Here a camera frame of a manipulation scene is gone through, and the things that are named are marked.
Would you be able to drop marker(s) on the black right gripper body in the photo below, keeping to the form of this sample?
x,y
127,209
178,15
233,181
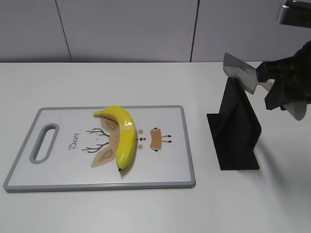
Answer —
x,y
292,78

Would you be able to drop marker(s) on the knife with white handle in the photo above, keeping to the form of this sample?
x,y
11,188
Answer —
x,y
247,77

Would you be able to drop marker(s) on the yellow plastic banana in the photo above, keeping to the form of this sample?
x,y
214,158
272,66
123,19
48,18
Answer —
x,y
127,134

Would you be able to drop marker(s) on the black knife stand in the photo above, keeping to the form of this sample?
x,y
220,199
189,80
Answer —
x,y
235,129

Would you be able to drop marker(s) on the white grey-rimmed cutting board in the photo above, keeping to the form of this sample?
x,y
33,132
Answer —
x,y
68,149

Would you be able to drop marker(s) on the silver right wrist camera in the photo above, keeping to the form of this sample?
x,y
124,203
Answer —
x,y
295,13

